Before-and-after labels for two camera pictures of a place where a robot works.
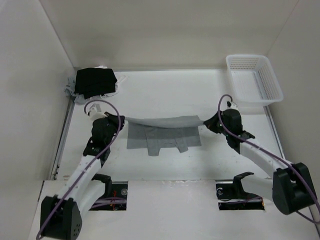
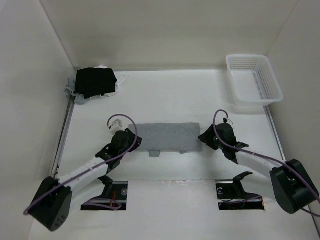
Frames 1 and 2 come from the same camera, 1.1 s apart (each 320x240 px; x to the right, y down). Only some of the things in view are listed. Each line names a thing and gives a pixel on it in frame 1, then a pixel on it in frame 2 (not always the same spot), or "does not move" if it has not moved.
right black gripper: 210,123 → 203,137
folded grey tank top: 69,90 does not move
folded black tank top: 91,81 does not move
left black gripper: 113,119 → 131,138
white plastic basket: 254,81 does not move
